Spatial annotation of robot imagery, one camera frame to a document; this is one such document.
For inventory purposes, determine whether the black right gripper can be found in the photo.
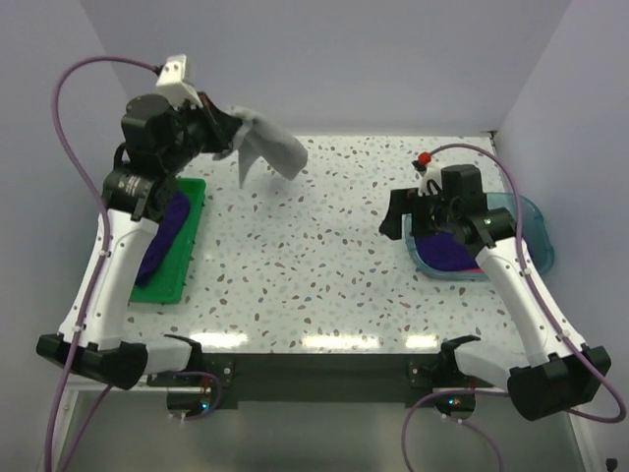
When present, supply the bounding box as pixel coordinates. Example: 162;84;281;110
379;186;459;241

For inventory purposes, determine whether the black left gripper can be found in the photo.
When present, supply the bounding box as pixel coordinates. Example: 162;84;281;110
161;90;242;174

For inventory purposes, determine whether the purple towel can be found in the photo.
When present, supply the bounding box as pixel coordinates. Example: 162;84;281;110
412;233;479;272
136;191;191;287

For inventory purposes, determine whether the grey white towel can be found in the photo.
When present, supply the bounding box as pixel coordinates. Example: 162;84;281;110
212;106;309;188

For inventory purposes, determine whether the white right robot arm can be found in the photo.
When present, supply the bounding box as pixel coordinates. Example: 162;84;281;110
379;164;611;421

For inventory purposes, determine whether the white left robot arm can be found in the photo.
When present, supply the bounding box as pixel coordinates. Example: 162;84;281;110
35;92;241;389

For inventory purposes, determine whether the teal transparent plastic tray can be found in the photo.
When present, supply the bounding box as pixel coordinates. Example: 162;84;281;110
402;197;554;281

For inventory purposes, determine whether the green plastic bin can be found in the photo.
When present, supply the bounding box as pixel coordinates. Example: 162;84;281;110
130;178;206;304

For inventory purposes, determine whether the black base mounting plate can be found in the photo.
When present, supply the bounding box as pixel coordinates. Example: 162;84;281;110
147;353;489;409

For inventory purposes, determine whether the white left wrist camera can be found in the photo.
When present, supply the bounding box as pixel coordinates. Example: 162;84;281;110
155;54;201;108

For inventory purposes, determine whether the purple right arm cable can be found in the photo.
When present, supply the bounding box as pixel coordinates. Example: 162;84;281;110
400;143;628;472

